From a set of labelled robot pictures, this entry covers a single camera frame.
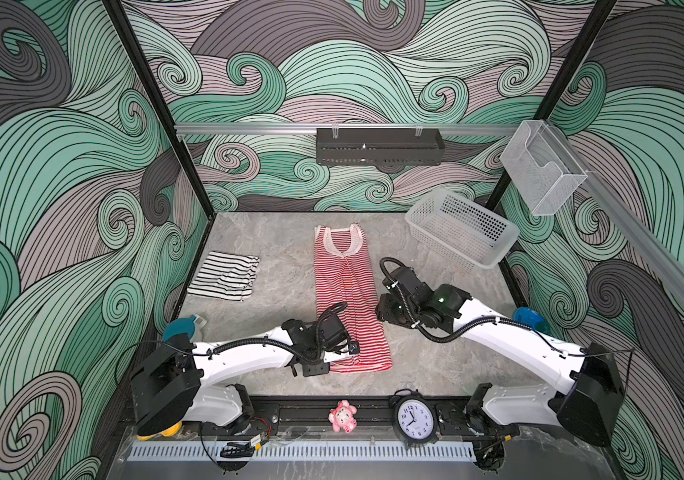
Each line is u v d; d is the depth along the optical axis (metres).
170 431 0.67
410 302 0.57
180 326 0.89
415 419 0.71
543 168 0.79
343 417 0.71
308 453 0.76
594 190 0.71
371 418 0.74
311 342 0.58
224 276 0.98
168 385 0.41
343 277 1.01
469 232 1.14
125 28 0.73
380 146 0.97
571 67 0.80
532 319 0.82
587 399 0.38
